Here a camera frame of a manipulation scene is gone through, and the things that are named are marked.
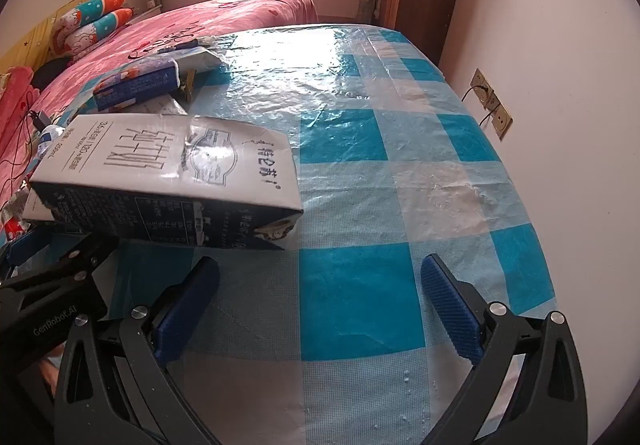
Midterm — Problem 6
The crumpled silver wrapper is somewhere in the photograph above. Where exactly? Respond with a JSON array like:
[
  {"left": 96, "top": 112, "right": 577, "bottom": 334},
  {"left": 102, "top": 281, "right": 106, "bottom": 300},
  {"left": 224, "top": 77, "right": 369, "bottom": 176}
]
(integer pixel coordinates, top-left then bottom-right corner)
[{"left": 0, "top": 180, "right": 33, "bottom": 246}]

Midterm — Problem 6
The blue checkered plastic tablecloth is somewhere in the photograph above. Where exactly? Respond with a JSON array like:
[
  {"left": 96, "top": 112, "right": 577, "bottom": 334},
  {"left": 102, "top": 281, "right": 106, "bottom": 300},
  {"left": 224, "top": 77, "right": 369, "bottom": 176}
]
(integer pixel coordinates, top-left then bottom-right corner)
[{"left": 65, "top": 22, "right": 558, "bottom": 445}]

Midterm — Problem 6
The black clothing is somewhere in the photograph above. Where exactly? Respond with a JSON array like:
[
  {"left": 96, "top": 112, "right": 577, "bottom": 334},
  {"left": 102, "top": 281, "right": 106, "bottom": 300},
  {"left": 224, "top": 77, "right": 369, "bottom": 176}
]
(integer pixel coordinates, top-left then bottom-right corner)
[{"left": 31, "top": 56, "right": 76, "bottom": 91}]

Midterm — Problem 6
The pink bed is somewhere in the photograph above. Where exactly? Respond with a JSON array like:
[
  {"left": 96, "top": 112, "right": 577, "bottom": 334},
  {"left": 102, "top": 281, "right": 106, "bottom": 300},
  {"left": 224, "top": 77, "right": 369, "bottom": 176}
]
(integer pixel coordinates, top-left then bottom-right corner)
[{"left": 0, "top": 0, "right": 318, "bottom": 226}]

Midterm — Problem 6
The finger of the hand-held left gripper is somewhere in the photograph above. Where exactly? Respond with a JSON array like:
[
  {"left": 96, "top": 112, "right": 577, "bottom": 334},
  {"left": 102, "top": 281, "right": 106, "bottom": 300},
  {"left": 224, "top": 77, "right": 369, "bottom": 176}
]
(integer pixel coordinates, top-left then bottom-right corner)
[
  {"left": 0, "top": 227, "right": 53, "bottom": 278},
  {"left": 0, "top": 232, "right": 121, "bottom": 378}
]

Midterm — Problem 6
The folded red pink blanket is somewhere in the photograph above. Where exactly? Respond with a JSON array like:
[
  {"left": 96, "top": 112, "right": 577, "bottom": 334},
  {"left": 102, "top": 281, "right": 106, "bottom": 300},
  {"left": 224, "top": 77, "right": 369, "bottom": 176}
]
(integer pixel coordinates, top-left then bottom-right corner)
[{"left": 0, "top": 66, "right": 43, "bottom": 136}]

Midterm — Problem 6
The yellow headboard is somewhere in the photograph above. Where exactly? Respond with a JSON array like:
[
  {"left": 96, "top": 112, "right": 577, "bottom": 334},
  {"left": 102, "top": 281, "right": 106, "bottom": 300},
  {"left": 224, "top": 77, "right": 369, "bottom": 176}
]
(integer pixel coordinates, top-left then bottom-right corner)
[{"left": 0, "top": 0, "right": 98, "bottom": 76}]

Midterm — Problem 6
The brass wall socket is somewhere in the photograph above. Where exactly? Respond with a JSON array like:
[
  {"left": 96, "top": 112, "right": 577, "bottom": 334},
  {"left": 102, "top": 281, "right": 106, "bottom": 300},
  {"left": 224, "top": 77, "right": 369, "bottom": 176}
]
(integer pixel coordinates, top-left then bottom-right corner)
[
  {"left": 484, "top": 92, "right": 513, "bottom": 141},
  {"left": 472, "top": 68, "right": 495, "bottom": 102}
]

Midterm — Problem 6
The small blue milk carton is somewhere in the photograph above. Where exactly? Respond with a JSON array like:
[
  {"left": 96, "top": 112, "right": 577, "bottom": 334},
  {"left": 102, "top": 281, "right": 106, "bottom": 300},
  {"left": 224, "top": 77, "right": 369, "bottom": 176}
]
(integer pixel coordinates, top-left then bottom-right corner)
[{"left": 92, "top": 59, "right": 183, "bottom": 112}]

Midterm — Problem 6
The large white blue milk carton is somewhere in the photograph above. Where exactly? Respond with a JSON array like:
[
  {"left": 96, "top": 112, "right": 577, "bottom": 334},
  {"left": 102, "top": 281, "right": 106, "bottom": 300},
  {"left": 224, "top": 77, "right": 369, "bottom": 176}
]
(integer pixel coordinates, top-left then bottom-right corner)
[{"left": 22, "top": 112, "right": 305, "bottom": 252}]

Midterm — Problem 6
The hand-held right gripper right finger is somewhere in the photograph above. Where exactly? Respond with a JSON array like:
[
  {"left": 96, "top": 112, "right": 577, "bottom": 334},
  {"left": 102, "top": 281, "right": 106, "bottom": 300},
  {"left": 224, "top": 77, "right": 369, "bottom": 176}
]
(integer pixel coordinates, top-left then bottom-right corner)
[{"left": 420, "top": 253, "right": 589, "bottom": 445}]

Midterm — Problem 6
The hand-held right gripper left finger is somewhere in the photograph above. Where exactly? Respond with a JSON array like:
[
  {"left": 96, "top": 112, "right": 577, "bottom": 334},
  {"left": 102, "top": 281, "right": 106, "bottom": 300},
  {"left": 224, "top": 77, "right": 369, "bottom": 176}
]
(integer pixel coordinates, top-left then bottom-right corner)
[{"left": 52, "top": 255, "right": 221, "bottom": 445}]

